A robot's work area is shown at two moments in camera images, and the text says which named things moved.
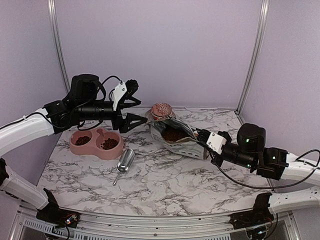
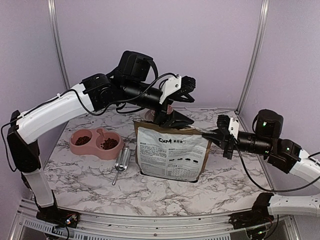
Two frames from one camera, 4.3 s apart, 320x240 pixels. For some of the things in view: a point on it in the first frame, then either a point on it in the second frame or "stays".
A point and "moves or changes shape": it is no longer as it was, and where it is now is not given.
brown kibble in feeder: x=108 y=144 stays
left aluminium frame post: x=58 y=46 stays
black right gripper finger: x=203 y=135 -> x=217 y=135
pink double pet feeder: x=107 y=144 stays
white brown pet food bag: x=177 y=136 moves or changes shape
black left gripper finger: x=124 y=105 -> x=183 y=96
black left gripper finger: x=131 y=121 -> x=176 y=119
